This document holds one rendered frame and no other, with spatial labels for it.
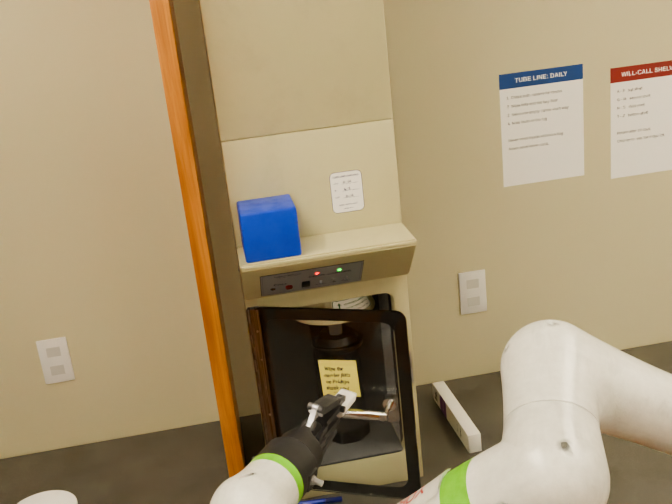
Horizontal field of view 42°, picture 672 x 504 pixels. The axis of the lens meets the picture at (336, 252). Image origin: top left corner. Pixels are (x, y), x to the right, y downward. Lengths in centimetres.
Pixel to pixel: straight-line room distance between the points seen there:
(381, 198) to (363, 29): 31
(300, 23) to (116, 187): 69
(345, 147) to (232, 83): 24
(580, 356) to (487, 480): 19
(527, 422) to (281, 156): 79
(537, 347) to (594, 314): 133
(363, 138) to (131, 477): 96
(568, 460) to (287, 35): 92
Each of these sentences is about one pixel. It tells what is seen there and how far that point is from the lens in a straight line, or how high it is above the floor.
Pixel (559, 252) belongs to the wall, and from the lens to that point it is 231.
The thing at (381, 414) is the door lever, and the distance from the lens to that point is 163.
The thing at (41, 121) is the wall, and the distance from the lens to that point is 205.
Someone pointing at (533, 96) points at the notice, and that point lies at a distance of 218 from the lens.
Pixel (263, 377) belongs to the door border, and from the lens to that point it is 174.
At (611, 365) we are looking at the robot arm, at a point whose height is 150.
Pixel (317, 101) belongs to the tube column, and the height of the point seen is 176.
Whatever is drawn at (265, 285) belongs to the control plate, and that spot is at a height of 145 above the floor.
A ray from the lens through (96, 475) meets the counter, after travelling 214.
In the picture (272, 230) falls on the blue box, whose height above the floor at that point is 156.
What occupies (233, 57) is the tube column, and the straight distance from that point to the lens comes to 158.
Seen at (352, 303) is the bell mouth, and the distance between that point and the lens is 175.
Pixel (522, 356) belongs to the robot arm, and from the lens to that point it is 109.
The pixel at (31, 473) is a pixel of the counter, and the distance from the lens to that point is 222.
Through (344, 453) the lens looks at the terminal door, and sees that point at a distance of 176.
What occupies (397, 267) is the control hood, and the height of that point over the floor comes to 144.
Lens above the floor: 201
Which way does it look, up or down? 19 degrees down
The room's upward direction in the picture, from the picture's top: 6 degrees counter-clockwise
